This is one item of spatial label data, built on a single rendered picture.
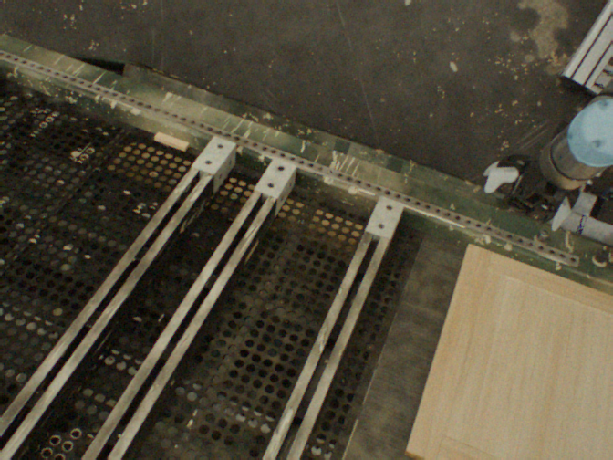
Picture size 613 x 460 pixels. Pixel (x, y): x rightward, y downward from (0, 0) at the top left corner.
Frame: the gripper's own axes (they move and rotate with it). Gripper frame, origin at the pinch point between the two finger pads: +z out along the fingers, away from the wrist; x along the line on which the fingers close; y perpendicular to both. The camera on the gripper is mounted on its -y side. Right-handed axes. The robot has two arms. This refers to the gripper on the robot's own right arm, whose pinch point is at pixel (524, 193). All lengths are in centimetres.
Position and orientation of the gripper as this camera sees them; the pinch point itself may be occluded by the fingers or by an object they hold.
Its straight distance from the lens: 124.7
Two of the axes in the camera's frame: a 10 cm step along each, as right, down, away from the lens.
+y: -5.3, 8.3, -2.0
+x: 8.5, 5.1, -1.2
